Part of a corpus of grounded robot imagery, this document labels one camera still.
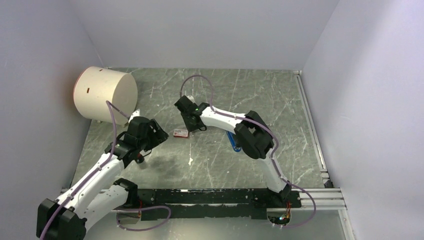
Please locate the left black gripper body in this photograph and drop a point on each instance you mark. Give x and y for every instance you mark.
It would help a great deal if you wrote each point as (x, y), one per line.
(142, 143)

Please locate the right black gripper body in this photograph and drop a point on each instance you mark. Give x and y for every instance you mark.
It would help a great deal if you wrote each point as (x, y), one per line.
(190, 127)

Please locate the red white staple box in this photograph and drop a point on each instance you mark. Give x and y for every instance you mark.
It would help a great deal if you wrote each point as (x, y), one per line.
(181, 133)

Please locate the blue black stapler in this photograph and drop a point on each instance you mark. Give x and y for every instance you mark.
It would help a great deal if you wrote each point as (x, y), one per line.
(232, 139)

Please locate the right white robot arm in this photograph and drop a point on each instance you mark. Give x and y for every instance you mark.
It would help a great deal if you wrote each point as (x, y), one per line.
(251, 134)

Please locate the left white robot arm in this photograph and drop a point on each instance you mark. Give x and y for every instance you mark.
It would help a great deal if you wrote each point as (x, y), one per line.
(71, 215)

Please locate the black bottle red cap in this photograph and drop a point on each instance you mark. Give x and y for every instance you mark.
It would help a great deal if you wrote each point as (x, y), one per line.
(140, 159)

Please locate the cream cylindrical container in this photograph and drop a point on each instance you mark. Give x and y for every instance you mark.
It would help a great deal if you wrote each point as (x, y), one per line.
(96, 86)

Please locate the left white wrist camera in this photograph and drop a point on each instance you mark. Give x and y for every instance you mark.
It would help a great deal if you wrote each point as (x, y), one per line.
(136, 113)

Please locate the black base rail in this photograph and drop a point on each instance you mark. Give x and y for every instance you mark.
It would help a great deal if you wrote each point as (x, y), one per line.
(214, 203)

